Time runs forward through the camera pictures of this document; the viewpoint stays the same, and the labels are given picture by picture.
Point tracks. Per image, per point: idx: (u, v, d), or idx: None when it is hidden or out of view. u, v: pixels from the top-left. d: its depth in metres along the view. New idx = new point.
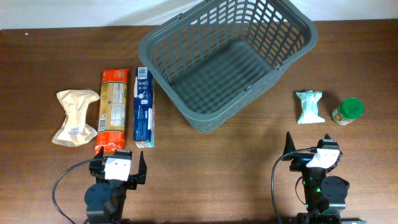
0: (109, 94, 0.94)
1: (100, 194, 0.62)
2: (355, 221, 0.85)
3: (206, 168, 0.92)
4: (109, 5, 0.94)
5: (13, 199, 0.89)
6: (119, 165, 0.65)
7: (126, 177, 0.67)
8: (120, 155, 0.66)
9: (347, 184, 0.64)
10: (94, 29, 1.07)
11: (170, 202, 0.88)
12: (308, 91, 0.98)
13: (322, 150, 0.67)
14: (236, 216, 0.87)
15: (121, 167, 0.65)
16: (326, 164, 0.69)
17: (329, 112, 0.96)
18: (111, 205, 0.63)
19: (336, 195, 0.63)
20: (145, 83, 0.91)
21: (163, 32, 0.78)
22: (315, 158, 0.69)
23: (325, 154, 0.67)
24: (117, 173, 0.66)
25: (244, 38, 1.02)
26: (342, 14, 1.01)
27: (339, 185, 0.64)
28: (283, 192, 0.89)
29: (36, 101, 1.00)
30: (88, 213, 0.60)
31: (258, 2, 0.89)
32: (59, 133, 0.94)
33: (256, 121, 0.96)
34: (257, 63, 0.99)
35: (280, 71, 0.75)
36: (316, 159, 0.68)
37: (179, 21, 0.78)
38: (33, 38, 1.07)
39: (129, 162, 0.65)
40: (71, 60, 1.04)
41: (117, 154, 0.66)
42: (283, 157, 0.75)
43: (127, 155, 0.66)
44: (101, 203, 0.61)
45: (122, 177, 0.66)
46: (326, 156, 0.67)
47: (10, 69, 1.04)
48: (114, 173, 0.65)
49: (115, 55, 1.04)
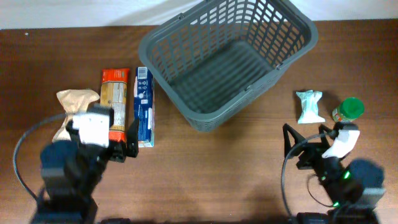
0: (108, 94, 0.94)
1: (61, 153, 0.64)
2: None
3: (207, 168, 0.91)
4: (108, 5, 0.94)
5: (12, 200, 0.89)
6: (97, 122, 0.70)
7: (107, 135, 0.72)
8: (95, 111, 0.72)
9: (382, 170, 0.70)
10: (94, 29, 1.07)
11: (170, 202, 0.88)
12: (308, 90, 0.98)
13: (344, 130, 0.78)
14: (236, 216, 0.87)
15: (97, 123, 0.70)
16: (349, 149, 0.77)
17: (329, 112, 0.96)
18: (73, 166, 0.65)
19: (371, 179, 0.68)
20: (145, 82, 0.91)
21: (163, 32, 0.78)
22: (336, 142, 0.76)
23: (347, 135, 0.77)
24: (94, 132, 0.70)
25: (244, 38, 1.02)
26: (342, 14, 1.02)
27: (374, 169, 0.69)
28: (283, 192, 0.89)
29: (36, 101, 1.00)
30: (47, 173, 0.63)
31: (258, 2, 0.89)
32: (58, 133, 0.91)
33: (257, 121, 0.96)
34: (257, 63, 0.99)
35: (280, 71, 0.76)
36: (337, 144, 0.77)
37: (179, 21, 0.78)
38: (33, 38, 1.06)
39: (105, 118, 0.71)
40: (71, 59, 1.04)
41: (93, 110, 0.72)
42: (293, 148, 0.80)
43: (105, 112, 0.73)
44: (60, 161, 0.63)
45: (101, 136, 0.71)
46: (349, 138, 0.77)
47: (10, 69, 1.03)
48: (91, 134, 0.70)
49: (115, 55, 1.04)
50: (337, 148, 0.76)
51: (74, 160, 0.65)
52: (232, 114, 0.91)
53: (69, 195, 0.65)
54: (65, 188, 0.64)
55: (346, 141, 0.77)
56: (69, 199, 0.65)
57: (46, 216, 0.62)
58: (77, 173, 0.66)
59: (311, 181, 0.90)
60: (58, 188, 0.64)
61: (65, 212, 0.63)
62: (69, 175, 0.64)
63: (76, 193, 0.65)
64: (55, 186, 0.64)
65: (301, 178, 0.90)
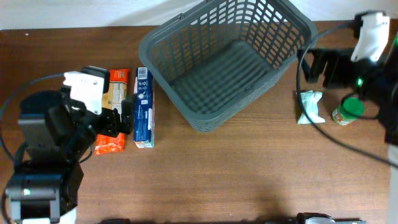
0: (109, 94, 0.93)
1: (44, 101, 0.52)
2: (355, 221, 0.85)
3: (207, 168, 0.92)
4: (108, 5, 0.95)
5: None
6: (76, 81, 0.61)
7: (99, 99, 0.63)
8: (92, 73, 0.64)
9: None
10: (94, 29, 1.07)
11: (170, 202, 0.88)
12: (308, 91, 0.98)
13: (367, 17, 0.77)
14: (235, 216, 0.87)
15: (91, 84, 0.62)
16: (382, 33, 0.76)
17: (329, 112, 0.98)
18: (55, 119, 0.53)
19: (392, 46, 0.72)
20: (145, 83, 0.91)
21: (163, 32, 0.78)
22: (360, 37, 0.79)
23: (374, 20, 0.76)
24: (85, 91, 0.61)
25: (244, 38, 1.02)
26: (342, 14, 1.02)
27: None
28: (283, 192, 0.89)
29: None
30: (21, 123, 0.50)
31: (258, 2, 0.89)
32: None
33: (256, 121, 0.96)
34: (257, 63, 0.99)
35: (281, 71, 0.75)
36: (366, 30, 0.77)
37: (179, 22, 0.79)
38: (33, 38, 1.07)
39: (100, 81, 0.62)
40: (71, 59, 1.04)
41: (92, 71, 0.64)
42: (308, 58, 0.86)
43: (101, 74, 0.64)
44: (42, 109, 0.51)
45: (93, 98, 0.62)
46: (377, 20, 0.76)
47: (10, 70, 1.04)
48: (81, 91, 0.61)
49: (115, 55, 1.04)
50: (364, 46, 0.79)
51: (61, 109, 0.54)
52: (231, 114, 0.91)
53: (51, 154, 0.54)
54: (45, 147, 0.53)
55: (375, 27, 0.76)
56: (51, 157, 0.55)
57: (25, 175, 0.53)
58: (60, 131, 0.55)
59: (311, 182, 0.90)
60: (40, 144, 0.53)
61: (46, 173, 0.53)
62: (49, 128, 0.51)
63: (58, 151, 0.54)
64: (32, 139, 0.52)
65: (301, 179, 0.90)
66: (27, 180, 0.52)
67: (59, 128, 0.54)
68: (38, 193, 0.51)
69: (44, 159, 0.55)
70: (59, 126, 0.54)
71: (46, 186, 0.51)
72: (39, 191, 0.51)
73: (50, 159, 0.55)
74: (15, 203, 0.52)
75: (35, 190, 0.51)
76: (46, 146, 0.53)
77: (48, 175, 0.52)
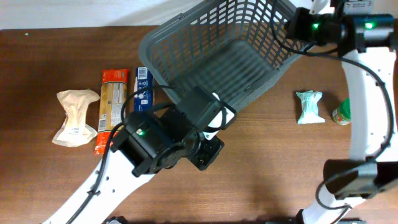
0: (109, 94, 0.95)
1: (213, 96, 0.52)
2: (355, 221, 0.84)
3: (207, 168, 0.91)
4: (109, 5, 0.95)
5: (12, 200, 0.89)
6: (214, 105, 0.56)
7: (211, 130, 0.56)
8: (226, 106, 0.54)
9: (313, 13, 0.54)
10: (94, 29, 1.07)
11: (170, 202, 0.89)
12: (308, 91, 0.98)
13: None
14: (235, 216, 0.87)
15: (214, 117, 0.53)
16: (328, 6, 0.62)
17: (330, 112, 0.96)
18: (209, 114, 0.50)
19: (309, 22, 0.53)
20: (145, 83, 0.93)
21: (163, 32, 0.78)
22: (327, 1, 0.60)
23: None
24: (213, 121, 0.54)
25: (244, 38, 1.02)
26: None
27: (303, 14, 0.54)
28: (283, 191, 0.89)
29: (36, 101, 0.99)
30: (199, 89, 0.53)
31: (258, 2, 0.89)
32: (59, 133, 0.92)
33: (256, 121, 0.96)
34: (256, 63, 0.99)
35: (280, 72, 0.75)
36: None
37: (179, 22, 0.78)
38: (33, 38, 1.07)
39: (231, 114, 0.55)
40: (71, 59, 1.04)
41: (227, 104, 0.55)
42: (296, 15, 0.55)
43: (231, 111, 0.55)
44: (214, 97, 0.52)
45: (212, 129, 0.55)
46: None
47: (10, 69, 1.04)
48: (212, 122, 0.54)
49: (115, 55, 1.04)
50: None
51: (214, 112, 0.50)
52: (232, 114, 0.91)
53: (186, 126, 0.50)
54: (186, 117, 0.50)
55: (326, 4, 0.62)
56: (181, 126, 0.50)
57: (149, 122, 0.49)
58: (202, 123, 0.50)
59: (312, 182, 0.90)
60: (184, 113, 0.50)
61: (163, 134, 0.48)
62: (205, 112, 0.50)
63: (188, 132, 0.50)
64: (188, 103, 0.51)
65: (301, 179, 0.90)
66: (142, 128, 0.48)
67: (203, 118, 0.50)
68: (143, 144, 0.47)
69: (171, 122, 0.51)
70: (209, 116, 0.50)
71: (156, 146, 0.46)
72: (145, 145, 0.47)
73: (175, 126, 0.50)
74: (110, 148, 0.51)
75: (144, 140, 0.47)
76: (187, 117, 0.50)
77: (163, 136, 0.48)
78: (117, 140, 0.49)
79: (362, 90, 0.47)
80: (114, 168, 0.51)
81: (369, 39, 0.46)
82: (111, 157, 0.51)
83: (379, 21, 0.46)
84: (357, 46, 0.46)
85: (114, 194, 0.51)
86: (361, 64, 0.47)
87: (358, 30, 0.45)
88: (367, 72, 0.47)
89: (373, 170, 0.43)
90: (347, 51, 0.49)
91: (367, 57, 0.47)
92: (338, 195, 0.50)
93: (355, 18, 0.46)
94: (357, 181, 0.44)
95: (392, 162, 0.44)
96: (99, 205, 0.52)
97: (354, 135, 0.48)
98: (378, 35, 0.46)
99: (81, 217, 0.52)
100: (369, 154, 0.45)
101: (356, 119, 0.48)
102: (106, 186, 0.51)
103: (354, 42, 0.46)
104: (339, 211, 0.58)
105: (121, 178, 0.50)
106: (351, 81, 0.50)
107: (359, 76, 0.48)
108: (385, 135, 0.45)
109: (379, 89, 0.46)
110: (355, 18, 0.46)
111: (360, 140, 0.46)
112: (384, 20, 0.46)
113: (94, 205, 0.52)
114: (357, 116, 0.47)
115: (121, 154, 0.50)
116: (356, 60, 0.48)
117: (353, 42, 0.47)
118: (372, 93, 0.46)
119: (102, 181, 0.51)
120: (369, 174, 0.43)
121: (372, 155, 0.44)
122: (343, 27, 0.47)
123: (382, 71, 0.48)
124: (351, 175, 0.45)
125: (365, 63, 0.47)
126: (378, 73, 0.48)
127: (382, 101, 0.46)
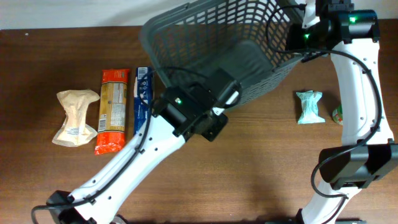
0: (109, 94, 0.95)
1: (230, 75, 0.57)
2: (355, 221, 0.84)
3: (207, 168, 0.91)
4: (108, 5, 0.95)
5: (12, 199, 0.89)
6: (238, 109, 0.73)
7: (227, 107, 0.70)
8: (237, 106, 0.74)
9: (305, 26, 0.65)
10: (94, 29, 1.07)
11: (170, 202, 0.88)
12: (308, 91, 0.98)
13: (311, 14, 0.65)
14: (235, 216, 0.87)
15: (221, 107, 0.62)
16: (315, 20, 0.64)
17: (329, 112, 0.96)
18: (227, 91, 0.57)
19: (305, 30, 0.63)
20: (145, 83, 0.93)
21: (169, 18, 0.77)
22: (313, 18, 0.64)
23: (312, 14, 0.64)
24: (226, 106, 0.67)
25: (251, 38, 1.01)
26: None
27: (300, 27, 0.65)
28: (283, 192, 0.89)
29: (36, 102, 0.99)
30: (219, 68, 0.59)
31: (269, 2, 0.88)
32: (59, 133, 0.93)
33: (256, 121, 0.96)
34: (259, 62, 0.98)
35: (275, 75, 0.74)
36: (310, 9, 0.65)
37: (184, 10, 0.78)
38: (33, 38, 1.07)
39: None
40: (71, 59, 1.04)
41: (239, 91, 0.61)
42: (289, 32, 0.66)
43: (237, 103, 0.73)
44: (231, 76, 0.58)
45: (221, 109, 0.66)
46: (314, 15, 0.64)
47: (10, 69, 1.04)
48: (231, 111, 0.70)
49: (115, 55, 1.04)
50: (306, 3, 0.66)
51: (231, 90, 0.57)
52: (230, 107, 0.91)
53: (211, 101, 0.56)
54: (212, 93, 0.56)
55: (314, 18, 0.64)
56: (206, 101, 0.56)
57: (184, 95, 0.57)
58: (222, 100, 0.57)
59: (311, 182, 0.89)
60: (208, 88, 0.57)
61: (194, 104, 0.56)
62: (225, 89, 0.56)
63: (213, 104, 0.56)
64: (212, 82, 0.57)
65: (301, 179, 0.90)
66: (180, 98, 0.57)
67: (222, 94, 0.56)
68: (178, 111, 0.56)
69: (198, 96, 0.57)
70: (229, 93, 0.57)
71: (190, 113, 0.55)
72: (181, 113, 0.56)
73: (201, 100, 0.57)
74: (152, 114, 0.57)
75: (178, 108, 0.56)
76: (212, 93, 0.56)
77: (194, 107, 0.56)
78: (158, 107, 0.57)
79: (351, 79, 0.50)
80: (158, 129, 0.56)
81: (352, 32, 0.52)
82: (155, 122, 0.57)
83: (361, 15, 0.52)
84: (342, 37, 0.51)
85: (157, 152, 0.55)
86: (348, 53, 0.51)
87: (343, 23, 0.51)
88: (354, 61, 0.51)
89: (365, 154, 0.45)
90: (334, 44, 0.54)
91: (353, 48, 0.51)
92: (334, 183, 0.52)
93: (340, 14, 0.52)
94: (351, 165, 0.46)
95: (381, 144, 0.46)
96: (142, 163, 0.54)
97: (345, 126, 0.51)
98: (360, 28, 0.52)
99: (121, 178, 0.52)
100: (359, 137, 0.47)
101: (346, 109, 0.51)
102: (150, 145, 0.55)
103: (341, 35, 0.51)
104: (337, 201, 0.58)
105: (164, 135, 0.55)
106: (341, 74, 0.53)
107: (346, 65, 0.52)
108: (374, 119, 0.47)
109: (366, 76, 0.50)
110: (340, 14, 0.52)
111: (351, 126, 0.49)
112: (367, 15, 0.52)
113: (137, 164, 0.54)
114: (346, 105, 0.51)
115: (163, 119, 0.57)
116: (345, 50, 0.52)
117: (339, 33, 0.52)
118: (359, 82, 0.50)
119: (147, 141, 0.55)
120: (361, 157, 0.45)
121: (362, 138, 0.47)
122: (329, 22, 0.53)
123: (367, 60, 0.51)
124: (344, 158, 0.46)
125: (351, 53, 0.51)
126: (364, 61, 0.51)
127: (369, 87, 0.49)
